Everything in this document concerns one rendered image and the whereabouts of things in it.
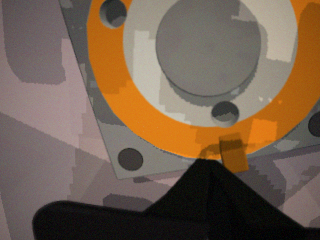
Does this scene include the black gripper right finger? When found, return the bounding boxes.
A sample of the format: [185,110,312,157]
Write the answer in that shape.
[205,159,320,240]

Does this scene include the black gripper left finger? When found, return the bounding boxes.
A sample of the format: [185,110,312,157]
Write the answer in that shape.
[32,158,210,240]

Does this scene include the orange round plate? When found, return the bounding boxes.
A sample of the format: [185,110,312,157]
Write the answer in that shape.
[86,0,320,174]

